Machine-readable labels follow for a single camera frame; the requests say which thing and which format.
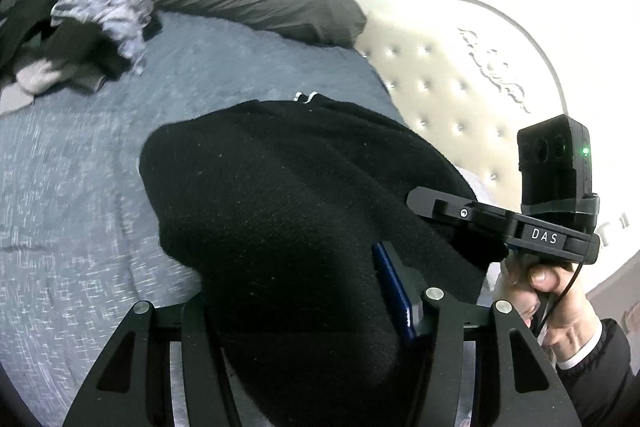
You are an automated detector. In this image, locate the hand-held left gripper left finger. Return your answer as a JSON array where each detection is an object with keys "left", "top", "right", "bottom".
[{"left": 62, "top": 294, "right": 236, "bottom": 427}]

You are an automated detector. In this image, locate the black cable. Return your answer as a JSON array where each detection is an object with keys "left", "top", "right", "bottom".
[{"left": 535, "top": 257, "right": 588, "bottom": 338}]

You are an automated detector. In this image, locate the black sweater white trim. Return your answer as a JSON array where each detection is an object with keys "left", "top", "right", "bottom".
[{"left": 139, "top": 92, "right": 506, "bottom": 427}]

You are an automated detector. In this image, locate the person's right forearm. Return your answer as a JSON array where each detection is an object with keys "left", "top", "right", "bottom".
[{"left": 550, "top": 317, "right": 638, "bottom": 427}]

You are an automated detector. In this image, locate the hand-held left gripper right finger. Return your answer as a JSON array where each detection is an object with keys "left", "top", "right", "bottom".
[{"left": 372, "top": 241, "right": 583, "bottom": 427}]

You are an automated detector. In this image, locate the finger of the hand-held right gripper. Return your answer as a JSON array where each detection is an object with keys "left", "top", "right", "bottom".
[
  {"left": 440, "top": 226, "right": 510, "bottom": 264},
  {"left": 406, "top": 186, "right": 512, "bottom": 234}
]

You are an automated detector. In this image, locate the cream tufted headboard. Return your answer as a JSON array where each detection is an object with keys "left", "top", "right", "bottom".
[{"left": 352, "top": 0, "right": 640, "bottom": 303}]

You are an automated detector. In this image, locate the person's right hand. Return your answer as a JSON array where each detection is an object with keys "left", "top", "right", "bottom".
[{"left": 494, "top": 256, "right": 601, "bottom": 364}]

